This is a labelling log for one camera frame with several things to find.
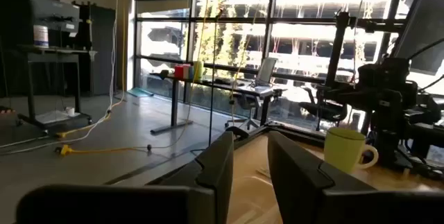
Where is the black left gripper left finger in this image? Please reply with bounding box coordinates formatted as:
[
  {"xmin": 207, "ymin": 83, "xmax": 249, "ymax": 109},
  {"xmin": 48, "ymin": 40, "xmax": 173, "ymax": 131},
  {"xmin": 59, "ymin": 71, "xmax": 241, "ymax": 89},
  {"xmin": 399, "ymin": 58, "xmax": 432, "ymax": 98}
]
[{"xmin": 13, "ymin": 130, "xmax": 235, "ymax": 224}]

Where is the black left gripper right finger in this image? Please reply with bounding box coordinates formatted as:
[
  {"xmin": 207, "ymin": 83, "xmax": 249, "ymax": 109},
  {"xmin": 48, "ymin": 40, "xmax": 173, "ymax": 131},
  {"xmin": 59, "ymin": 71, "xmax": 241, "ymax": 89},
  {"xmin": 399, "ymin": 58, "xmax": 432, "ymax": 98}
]
[{"xmin": 267, "ymin": 130, "xmax": 444, "ymax": 224}]

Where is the green white ceramic mug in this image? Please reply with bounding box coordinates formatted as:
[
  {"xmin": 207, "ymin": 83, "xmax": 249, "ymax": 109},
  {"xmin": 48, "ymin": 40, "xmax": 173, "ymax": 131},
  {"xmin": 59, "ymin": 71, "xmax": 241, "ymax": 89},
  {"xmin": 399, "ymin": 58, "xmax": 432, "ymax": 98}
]
[{"xmin": 323, "ymin": 127, "xmax": 379, "ymax": 175}]

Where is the black office chair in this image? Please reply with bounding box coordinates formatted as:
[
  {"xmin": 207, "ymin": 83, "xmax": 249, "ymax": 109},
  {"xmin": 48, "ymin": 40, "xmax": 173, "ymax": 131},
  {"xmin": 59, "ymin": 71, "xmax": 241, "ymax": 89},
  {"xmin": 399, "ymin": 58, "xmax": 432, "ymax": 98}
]
[{"xmin": 298, "ymin": 85, "xmax": 348, "ymax": 132}]

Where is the black office desk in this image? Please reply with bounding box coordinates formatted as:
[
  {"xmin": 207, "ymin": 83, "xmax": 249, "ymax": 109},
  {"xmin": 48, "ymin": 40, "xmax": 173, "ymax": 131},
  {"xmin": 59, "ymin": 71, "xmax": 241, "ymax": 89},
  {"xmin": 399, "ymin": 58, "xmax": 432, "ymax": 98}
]
[{"xmin": 148, "ymin": 71, "xmax": 289, "ymax": 135}]

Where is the grey office chair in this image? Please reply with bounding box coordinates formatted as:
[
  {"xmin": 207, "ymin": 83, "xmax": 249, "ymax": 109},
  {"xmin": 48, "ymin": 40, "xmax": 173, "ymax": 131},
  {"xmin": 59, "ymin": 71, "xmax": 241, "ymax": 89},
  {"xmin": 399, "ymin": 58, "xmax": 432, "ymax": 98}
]
[{"xmin": 224, "ymin": 92, "xmax": 264, "ymax": 130}]

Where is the thin black light stand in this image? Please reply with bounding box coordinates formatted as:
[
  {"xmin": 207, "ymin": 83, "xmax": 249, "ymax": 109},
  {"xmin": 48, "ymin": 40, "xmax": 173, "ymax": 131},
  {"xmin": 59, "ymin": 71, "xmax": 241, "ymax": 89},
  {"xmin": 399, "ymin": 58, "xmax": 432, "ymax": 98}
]
[{"xmin": 207, "ymin": 8, "xmax": 223, "ymax": 146}]

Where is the green cup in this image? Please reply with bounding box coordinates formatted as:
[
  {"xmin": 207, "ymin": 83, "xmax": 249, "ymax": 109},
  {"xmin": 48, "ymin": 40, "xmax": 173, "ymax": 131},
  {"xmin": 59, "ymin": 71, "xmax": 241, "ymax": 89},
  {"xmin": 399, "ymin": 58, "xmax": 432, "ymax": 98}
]
[{"xmin": 193, "ymin": 60, "xmax": 204, "ymax": 81}]

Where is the teal floor mat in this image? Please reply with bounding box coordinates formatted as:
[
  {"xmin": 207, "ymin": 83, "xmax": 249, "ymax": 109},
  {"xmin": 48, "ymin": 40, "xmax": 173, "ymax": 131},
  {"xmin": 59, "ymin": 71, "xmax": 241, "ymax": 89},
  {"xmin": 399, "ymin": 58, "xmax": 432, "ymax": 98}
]
[{"xmin": 127, "ymin": 87, "xmax": 154, "ymax": 98}]

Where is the thick black pole stand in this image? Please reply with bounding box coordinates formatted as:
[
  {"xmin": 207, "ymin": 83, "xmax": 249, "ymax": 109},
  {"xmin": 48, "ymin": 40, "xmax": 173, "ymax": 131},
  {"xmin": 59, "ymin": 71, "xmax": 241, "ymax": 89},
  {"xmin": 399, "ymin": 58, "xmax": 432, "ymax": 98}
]
[{"xmin": 324, "ymin": 11, "xmax": 407, "ymax": 88}]

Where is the black cabinet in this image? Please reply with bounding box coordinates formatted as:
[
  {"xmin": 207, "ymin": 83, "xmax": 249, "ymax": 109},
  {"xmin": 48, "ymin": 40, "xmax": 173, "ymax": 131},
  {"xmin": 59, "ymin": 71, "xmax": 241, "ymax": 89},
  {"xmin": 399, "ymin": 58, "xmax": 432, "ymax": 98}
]
[{"xmin": 74, "ymin": 3, "xmax": 117, "ymax": 96}]

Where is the dark computer monitor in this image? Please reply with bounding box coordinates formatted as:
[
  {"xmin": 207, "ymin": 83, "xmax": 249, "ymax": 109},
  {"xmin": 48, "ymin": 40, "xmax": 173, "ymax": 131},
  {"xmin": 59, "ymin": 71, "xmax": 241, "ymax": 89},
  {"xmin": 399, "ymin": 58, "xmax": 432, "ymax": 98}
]
[{"xmin": 393, "ymin": 0, "xmax": 444, "ymax": 76}]

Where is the black equipment cart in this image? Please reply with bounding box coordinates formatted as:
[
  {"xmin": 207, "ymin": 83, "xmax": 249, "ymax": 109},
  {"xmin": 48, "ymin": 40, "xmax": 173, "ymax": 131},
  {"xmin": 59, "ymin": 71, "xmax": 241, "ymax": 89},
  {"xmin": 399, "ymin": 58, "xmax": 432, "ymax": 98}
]
[{"xmin": 17, "ymin": 45, "xmax": 98, "ymax": 130}]

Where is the white canister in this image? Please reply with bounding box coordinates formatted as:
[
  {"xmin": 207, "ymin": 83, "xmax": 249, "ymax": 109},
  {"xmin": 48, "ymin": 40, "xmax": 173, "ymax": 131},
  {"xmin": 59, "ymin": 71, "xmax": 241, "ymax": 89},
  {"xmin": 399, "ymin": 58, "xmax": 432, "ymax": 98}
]
[{"xmin": 33, "ymin": 25, "xmax": 50, "ymax": 49}]

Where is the black machine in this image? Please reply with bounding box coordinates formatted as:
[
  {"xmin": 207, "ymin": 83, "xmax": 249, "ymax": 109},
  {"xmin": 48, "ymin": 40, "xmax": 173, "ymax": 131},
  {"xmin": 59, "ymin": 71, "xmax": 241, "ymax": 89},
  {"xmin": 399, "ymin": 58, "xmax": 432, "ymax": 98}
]
[{"xmin": 29, "ymin": 0, "xmax": 83, "ymax": 49}]

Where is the black aluminium table frame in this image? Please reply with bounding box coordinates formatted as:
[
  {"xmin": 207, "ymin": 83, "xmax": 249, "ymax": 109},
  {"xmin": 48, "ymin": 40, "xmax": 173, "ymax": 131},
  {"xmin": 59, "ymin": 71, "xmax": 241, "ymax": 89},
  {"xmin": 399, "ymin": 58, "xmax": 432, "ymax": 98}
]
[{"xmin": 225, "ymin": 121, "xmax": 327, "ymax": 148}]

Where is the yellow hanging extension cable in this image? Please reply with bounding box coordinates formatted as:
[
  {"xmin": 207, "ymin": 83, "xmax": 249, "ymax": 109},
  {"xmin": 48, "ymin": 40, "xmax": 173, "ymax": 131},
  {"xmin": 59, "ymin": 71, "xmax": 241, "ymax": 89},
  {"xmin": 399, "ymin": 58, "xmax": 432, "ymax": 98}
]
[{"xmin": 228, "ymin": 0, "xmax": 268, "ymax": 109}]

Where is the yellow floor extension cable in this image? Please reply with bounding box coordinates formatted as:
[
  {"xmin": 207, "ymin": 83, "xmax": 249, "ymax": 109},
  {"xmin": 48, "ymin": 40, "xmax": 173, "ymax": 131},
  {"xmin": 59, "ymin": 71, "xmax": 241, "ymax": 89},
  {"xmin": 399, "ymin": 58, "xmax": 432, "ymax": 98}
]
[{"xmin": 55, "ymin": 0, "xmax": 128, "ymax": 139}]

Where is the white cable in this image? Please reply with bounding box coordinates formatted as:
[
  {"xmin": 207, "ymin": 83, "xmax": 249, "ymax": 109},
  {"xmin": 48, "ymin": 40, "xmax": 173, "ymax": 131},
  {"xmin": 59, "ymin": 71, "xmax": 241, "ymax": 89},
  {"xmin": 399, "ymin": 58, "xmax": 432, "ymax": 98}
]
[{"xmin": 0, "ymin": 0, "xmax": 121, "ymax": 155}]

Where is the black window frame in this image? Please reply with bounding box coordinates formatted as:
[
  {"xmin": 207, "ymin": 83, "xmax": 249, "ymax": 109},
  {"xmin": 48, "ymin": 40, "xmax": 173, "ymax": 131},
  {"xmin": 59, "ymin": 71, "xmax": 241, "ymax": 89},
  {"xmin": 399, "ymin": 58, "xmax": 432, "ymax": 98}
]
[{"xmin": 131, "ymin": 0, "xmax": 444, "ymax": 135}]

